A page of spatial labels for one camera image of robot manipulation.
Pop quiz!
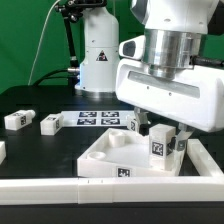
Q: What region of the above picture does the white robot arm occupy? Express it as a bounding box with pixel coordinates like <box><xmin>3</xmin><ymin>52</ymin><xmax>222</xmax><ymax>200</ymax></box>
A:
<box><xmin>79</xmin><ymin>0</ymin><xmax>224</xmax><ymax>132</ymax></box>

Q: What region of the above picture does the white cable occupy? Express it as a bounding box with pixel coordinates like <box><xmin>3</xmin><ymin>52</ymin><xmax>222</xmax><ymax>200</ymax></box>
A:
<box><xmin>27</xmin><ymin>0</ymin><xmax>63</xmax><ymax>87</ymax></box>

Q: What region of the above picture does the white obstacle fence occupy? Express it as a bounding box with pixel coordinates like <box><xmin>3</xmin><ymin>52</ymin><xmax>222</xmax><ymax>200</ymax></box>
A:
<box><xmin>0</xmin><ymin>138</ymin><xmax>224</xmax><ymax>205</ymax></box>

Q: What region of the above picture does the white square tabletop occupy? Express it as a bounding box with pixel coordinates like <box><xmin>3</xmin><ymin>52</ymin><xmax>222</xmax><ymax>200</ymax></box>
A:
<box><xmin>77</xmin><ymin>128</ymin><xmax>185</xmax><ymax>178</ymax></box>

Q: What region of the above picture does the black camera stand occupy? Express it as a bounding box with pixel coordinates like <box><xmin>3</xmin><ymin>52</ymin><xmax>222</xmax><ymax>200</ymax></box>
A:
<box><xmin>55</xmin><ymin>0</ymin><xmax>107</xmax><ymax>86</ymax></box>

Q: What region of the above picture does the black cable bundle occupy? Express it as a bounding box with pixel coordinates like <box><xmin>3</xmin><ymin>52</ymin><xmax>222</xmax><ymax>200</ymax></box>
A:
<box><xmin>33</xmin><ymin>68</ymin><xmax>80</xmax><ymax>87</ymax></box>

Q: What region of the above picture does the white block left edge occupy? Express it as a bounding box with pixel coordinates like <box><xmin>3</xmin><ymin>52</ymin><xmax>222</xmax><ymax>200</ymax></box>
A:
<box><xmin>0</xmin><ymin>141</ymin><xmax>6</xmax><ymax>165</ymax></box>

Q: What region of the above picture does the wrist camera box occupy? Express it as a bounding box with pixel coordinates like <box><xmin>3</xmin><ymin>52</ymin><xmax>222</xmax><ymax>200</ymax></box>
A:
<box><xmin>119</xmin><ymin>35</ymin><xmax>146</xmax><ymax>60</ymax></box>

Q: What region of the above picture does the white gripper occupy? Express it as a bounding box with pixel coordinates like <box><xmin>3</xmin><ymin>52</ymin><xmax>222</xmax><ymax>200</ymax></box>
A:
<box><xmin>116</xmin><ymin>59</ymin><xmax>224</xmax><ymax>151</ymax></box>

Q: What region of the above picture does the white fiducial marker sheet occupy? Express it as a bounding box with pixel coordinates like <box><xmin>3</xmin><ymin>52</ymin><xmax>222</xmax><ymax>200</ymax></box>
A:
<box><xmin>61</xmin><ymin>110</ymin><xmax>134</xmax><ymax>127</ymax></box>

